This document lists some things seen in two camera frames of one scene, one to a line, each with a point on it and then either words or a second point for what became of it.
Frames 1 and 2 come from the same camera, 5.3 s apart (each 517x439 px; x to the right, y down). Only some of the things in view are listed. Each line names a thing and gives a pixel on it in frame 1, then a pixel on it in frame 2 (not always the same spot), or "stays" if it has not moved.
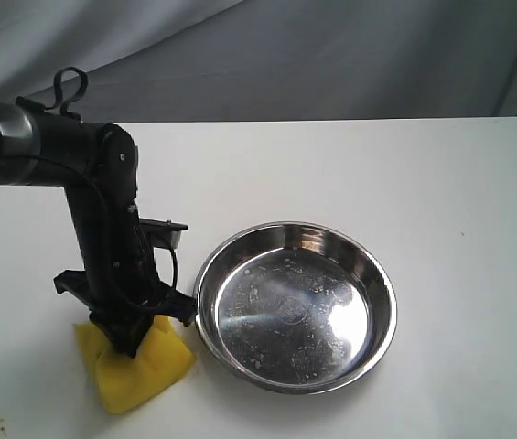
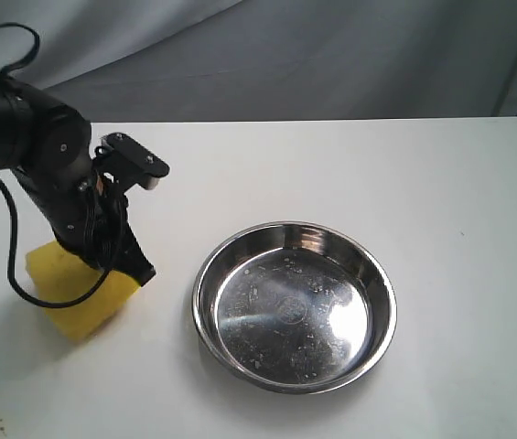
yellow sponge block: (125, 380) to (56, 273)
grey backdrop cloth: (203, 60) stays
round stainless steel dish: (294, 307) stays
